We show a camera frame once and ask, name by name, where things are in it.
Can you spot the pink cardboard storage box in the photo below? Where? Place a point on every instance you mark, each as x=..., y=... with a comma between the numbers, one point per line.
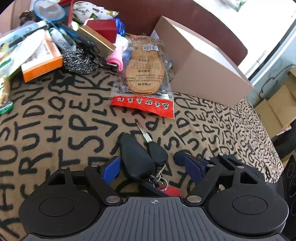
x=203, y=70

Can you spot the black car key bunch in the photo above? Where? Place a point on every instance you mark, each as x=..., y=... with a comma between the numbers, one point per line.
x=146, y=165

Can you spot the steel wool scrubber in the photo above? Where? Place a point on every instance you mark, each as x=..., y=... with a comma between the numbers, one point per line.
x=78, y=62

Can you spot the blue wet wipes pack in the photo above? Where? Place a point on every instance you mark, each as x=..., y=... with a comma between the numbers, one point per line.
x=120, y=26

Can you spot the floral fabric pouch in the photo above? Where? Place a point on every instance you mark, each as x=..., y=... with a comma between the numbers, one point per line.
x=84, y=10

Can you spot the brown cardboard boxes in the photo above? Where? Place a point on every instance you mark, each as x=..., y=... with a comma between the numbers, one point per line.
x=277, y=113

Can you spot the white fabric insole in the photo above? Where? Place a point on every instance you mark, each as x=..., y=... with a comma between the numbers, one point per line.
x=22, y=53

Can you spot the brown wooden chair back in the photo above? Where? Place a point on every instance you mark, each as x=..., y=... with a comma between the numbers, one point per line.
x=144, y=17

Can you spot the dark red gift box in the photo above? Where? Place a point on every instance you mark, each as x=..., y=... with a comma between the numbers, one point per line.
x=106, y=28

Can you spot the packaged wooden insoles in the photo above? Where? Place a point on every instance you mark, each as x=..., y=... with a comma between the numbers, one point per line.
x=144, y=82

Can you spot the gold rectangular box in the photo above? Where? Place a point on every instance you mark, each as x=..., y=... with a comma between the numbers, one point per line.
x=104, y=46

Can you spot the packaged round biscuit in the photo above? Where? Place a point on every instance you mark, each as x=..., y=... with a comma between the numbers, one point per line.
x=4, y=90

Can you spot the black marker pen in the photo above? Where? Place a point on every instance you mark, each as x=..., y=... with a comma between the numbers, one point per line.
x=20, y=39

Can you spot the black blue utility knife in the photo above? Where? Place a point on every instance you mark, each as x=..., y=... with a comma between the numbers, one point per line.
x=84, y=43

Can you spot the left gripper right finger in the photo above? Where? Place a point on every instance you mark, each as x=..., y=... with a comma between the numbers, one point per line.
x=207, y=174

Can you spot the blue rimmed mesh strainer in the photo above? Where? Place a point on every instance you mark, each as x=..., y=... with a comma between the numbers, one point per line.
x=49, y=11

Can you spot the open red jewelry box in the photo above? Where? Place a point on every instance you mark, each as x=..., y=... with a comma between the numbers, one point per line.
x=68, y=6

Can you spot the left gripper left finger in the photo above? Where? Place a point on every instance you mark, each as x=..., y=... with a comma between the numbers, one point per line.
x=100, y=178

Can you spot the orange white medicine box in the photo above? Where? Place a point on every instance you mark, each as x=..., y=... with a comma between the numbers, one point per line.
x=45, y=59

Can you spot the green candy wrapper strip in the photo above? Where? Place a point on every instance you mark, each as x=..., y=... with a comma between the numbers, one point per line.
x=5, y=107

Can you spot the white green lozenge packet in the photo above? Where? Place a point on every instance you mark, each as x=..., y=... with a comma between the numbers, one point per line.
x=15, y=34

